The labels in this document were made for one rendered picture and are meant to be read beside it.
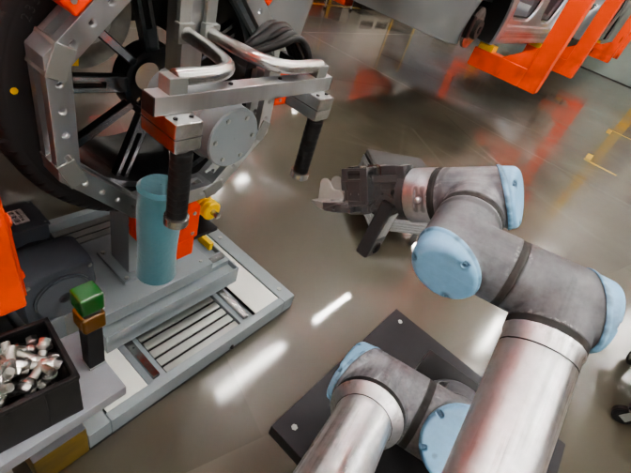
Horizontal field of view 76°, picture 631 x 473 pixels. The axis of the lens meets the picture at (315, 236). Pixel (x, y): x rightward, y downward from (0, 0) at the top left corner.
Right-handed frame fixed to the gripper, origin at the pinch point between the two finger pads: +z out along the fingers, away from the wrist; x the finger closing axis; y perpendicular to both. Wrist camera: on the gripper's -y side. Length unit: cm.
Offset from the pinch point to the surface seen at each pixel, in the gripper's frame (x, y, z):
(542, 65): -356, 64, 27
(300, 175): -9.1, 4.9, 12.2
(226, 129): 10.4, 15.9, 12.6
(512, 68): -356, 65, 51
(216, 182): -4.9, 4.1, 38.0
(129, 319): 11, -36, 69
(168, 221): 25.0, 0.8, 13.2
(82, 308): 39.0, -11.3, 19.5
